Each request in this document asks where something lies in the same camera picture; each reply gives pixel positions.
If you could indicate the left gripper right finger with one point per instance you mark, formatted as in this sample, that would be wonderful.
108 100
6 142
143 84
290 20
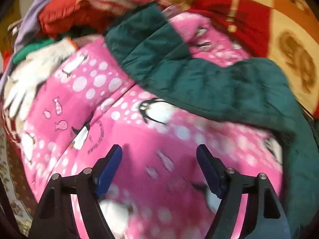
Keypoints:
264 216

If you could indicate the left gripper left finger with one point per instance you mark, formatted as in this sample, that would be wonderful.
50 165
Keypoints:
54 217

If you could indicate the dark green puffer jacket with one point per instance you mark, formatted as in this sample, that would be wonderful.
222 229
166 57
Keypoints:
254 92

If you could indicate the floral bed sheet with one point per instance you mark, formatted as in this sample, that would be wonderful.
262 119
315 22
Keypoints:
20 196

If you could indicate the pink penguin print quilt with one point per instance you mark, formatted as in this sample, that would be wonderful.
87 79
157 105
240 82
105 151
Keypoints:
90 104

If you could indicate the white knit garment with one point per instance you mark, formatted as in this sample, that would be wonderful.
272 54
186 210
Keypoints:
32 72

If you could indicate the green garment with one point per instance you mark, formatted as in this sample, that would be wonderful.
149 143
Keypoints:
33 46

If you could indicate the lavender garment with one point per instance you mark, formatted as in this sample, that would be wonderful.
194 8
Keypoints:
30 28

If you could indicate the red cream rose blanket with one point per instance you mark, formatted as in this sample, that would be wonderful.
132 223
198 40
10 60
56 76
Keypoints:
285 31

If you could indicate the orange red garment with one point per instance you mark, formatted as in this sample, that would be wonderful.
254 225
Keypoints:
60 16

